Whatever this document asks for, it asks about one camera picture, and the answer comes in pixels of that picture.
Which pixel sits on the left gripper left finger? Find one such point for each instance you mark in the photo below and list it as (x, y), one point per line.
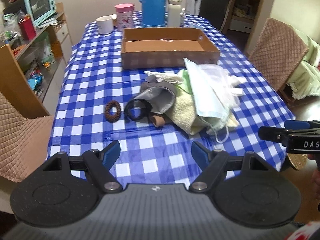
(98, 164)

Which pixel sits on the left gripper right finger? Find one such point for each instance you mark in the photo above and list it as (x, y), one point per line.
(212, 165)

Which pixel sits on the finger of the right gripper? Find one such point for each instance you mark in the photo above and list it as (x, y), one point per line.
(296, 124)
(274, 134)

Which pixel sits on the white face mask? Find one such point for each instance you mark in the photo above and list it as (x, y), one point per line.
(209, 86)

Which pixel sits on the dark grey cloth pouch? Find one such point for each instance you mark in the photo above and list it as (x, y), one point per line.
(161, 96)

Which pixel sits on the white fabric cloth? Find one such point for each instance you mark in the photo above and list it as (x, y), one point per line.
(235, 92)

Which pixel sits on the tan ribbed sock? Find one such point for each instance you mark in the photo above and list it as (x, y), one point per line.
(157, 120)

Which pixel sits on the person's right hand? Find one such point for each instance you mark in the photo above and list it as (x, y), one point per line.
(316, 175)

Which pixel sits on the pale green sofa cover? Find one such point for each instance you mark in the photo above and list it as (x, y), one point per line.
(304, 81)

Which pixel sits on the cream yellow towel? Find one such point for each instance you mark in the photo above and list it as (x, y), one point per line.
(183, 114)

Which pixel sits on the brown hair scrunchie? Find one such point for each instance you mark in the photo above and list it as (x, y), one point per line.
(112, 111)

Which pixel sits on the right quilted tan chair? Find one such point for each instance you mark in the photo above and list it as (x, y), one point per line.
(277, 53)

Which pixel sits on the quilted tan chair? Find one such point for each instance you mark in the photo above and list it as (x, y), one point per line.
(25, 123)
(277, 53)

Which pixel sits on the light green cloth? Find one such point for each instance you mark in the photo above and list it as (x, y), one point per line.
(184, 87)

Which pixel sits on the left quilted tan chair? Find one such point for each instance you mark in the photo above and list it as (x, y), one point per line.
(25, 123)

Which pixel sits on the wooden shelf cabinet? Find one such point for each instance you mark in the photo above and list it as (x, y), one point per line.
(31, 79)

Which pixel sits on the brown cardboard tray box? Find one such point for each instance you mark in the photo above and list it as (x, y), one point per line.
(165, 47)

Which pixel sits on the white ceramic mug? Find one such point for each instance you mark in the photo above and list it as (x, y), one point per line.
(105, 25)

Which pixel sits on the clear plastic tissue pack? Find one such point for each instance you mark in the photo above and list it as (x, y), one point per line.
(201, 25)

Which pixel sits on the black mini fridge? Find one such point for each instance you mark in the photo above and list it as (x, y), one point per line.
(216, 12)

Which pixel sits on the pink lidded cartoon cup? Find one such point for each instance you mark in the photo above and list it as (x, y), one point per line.
(124, 13)

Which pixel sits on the red canister on shelf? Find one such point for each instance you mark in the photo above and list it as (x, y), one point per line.
(27, 28)

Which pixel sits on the white insulated bottle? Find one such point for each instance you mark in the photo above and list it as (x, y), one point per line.
(174, 11)

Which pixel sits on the teal toaster oven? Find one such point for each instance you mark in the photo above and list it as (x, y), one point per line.
(40, 10)

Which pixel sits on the large blue thermos flask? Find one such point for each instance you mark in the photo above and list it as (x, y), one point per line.
(153, 13)

